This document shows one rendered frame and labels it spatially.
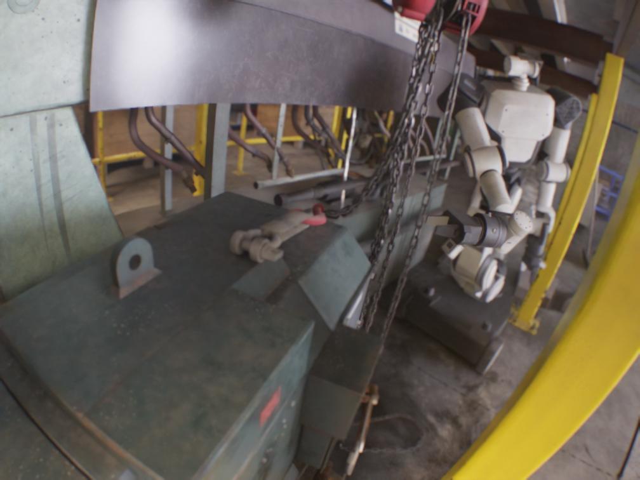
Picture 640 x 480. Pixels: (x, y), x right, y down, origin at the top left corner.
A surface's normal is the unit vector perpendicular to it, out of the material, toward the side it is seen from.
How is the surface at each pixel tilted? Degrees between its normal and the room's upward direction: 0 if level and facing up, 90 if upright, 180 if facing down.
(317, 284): 45
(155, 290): 0
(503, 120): 103
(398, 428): 0
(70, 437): 0
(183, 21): 90
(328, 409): 90
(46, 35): 90
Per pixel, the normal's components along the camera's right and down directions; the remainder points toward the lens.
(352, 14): 0.76, 0.21
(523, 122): -0.08, 0.63
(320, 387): -0.37, 0.37
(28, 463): 0.15, -0.88
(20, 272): 0.74, 0.40
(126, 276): 0.92, 0.29
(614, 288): -0.65, 0.25
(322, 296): 0.76, -0.41
